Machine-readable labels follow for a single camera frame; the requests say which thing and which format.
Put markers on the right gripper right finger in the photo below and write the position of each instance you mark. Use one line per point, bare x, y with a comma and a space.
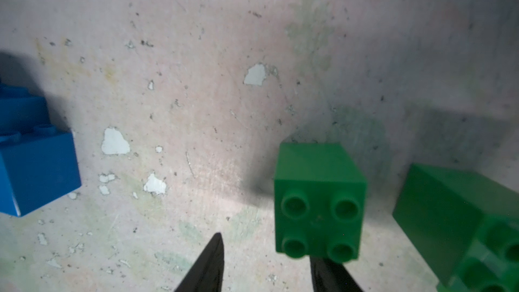
328, 276

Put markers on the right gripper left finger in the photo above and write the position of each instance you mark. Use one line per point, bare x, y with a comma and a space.
207, 272

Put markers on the green lego small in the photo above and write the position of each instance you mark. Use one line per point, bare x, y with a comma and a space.
319, 198

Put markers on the blue lego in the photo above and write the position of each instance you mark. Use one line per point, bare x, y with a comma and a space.
36, 168

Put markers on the long blue lego brick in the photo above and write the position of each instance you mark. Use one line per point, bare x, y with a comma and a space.
21, 111

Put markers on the long green lego brick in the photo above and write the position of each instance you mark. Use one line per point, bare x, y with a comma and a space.
464, 225

